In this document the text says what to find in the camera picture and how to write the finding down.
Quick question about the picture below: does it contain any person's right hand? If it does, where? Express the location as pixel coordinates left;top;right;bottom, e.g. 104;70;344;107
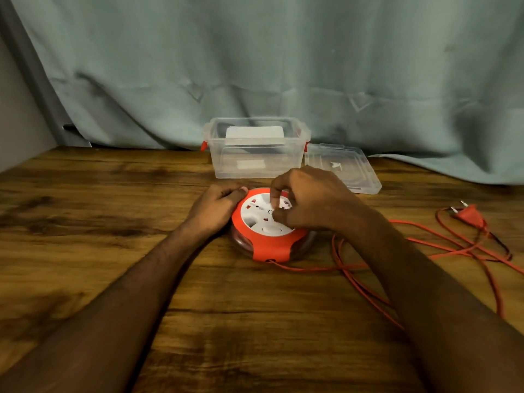
270;165;371;234

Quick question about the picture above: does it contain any person's left hand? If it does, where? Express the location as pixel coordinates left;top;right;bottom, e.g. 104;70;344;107
183;182;249;239

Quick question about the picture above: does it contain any red and white cable reel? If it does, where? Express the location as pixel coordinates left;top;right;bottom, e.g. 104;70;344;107
229;187;318;263

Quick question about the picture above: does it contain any person's left forearm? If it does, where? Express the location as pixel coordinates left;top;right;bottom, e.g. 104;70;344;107
0;225;207;393

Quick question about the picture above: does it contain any person's right forearm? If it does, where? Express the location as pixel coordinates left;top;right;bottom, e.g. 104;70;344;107
332;202;524;393

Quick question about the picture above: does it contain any clear plastic storage container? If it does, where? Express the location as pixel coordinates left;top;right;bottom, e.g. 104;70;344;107
200;117;312;180

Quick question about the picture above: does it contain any white rectangular box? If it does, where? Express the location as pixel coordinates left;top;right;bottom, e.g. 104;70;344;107
225;126;286;146

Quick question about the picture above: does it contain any clear plastic container lid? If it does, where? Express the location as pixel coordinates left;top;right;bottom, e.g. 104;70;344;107
305;143;382;195

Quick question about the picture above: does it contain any pale green cloth curtain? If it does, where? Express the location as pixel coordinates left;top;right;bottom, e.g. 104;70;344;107
8;0;524;186

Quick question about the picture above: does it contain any red power cable with plug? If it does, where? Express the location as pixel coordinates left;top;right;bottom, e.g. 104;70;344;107
268;201;524;330

